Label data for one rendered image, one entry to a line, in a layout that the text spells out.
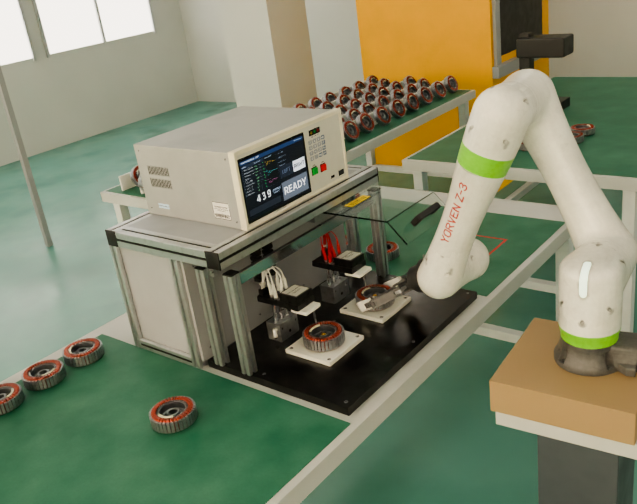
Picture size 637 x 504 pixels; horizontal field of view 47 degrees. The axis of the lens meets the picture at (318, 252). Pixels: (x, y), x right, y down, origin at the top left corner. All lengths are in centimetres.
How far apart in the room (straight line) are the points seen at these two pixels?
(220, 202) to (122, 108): 754
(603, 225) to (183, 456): 107
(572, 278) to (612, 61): 551
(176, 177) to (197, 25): 791
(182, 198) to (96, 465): 71
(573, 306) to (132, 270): 115
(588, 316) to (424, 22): 414
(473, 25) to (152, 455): 420
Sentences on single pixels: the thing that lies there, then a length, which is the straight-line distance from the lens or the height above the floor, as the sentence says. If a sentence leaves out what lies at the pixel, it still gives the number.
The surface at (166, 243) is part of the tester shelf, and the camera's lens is 188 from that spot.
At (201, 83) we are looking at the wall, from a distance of 1002.
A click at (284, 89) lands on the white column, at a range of 588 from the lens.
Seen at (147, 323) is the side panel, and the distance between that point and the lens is 213.
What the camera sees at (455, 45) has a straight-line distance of 547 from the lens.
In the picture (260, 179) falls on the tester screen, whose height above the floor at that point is 123.
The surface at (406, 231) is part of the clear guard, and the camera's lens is 194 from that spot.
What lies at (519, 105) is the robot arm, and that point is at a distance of 155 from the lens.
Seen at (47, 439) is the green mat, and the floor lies 75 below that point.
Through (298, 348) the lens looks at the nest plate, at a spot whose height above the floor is 78.
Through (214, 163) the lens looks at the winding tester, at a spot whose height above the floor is 129.
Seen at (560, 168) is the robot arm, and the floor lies 123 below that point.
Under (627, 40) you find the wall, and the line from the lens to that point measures 697.
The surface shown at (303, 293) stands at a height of 92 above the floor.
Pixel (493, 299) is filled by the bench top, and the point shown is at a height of 74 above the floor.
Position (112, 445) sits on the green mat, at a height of 75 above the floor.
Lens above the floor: 176
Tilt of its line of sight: 23 degrees down
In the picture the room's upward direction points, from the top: 8 degrees counter-clockwise
